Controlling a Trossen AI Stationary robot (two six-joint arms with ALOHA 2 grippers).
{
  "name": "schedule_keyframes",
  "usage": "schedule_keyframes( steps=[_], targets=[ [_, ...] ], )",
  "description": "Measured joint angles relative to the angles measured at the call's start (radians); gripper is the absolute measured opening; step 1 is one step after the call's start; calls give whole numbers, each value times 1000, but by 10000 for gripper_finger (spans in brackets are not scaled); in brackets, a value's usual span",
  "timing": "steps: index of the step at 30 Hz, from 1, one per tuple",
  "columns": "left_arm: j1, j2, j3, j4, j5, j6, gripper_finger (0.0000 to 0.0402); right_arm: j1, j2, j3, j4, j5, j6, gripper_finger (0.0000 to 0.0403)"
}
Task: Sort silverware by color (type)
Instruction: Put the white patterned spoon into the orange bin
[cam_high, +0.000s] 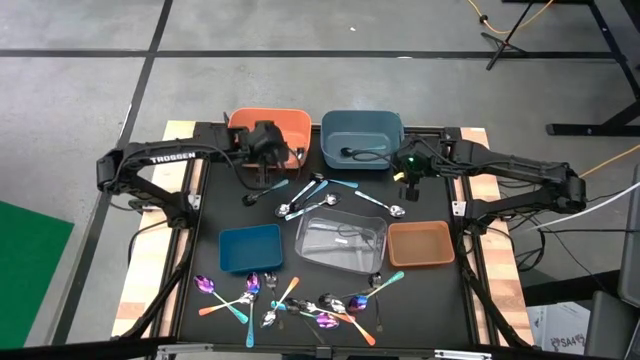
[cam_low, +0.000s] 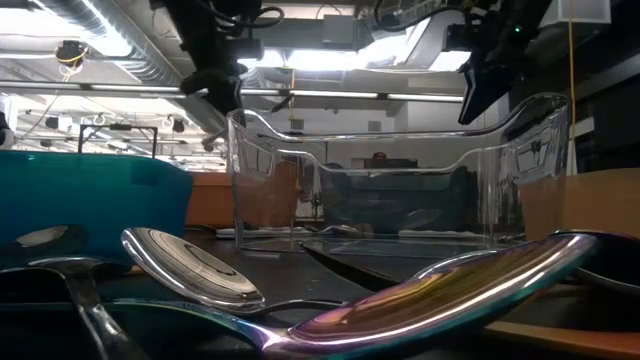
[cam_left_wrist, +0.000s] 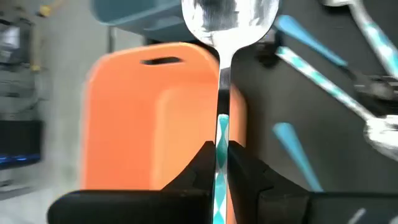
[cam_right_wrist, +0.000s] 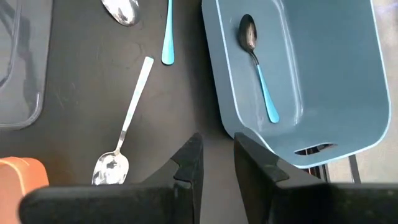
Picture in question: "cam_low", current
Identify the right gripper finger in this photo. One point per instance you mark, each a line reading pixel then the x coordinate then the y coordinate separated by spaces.
pixel 482 85

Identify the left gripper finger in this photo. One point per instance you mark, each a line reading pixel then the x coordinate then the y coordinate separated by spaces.
pixel 235 100
pixel 207 84

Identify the clear plastic bin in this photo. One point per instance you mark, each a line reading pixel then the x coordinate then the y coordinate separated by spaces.
pixel 500 190

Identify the white ceiling unit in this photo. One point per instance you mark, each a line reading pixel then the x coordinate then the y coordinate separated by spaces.
pixel 580 12

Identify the long ceiling light bar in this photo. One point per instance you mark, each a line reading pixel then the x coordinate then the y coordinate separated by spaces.
pixel 325 94

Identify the black metal rack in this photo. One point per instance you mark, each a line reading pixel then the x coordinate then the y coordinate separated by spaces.
pixel 117 128

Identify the large orange plastic bin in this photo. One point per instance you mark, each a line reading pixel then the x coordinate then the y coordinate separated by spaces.
pixel 210 200

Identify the black monitor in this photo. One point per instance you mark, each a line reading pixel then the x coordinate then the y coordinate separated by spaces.
pixel 390 163

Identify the person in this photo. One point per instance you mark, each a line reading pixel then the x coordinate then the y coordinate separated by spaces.
pixel 380 155

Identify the grey ceiling box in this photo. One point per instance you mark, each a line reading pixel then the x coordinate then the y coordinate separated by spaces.
pixel 340 32

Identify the small blue tray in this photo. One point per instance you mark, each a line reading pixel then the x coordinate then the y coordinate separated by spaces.
pixel 95 200

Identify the small orange tray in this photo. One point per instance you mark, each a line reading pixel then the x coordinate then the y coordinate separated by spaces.
pixel 600 200

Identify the pile of assorted spoons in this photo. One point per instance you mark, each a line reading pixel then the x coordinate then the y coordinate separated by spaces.
pixel 310 270

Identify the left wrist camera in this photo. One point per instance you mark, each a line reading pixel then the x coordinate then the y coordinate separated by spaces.
pixel 245 49

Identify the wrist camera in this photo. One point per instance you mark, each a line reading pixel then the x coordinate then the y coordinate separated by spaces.
pixel 245 49
pixel 457 37

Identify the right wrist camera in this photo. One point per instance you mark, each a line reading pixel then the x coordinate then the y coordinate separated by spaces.
pixel 457 37

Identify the silver ventilation duct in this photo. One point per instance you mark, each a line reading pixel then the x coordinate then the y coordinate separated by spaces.
pixel 125 40

